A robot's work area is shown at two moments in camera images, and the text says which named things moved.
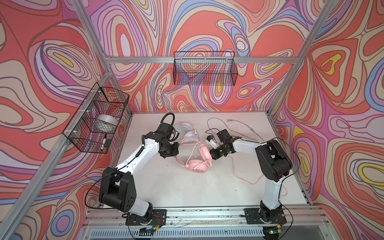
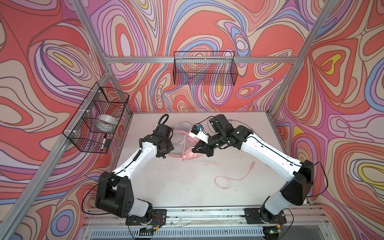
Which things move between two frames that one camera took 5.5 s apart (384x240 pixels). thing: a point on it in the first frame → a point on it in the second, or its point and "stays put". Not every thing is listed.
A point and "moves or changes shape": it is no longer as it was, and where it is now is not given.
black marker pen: x=103 y=142 stays put
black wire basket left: x=92 y=128 stays put
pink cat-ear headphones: x=193 y=155 moves or changes shape
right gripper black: x=215 y=155 → x=201 y=146
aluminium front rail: x=116 y=218 stays put
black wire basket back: x=205 y=68 stays put
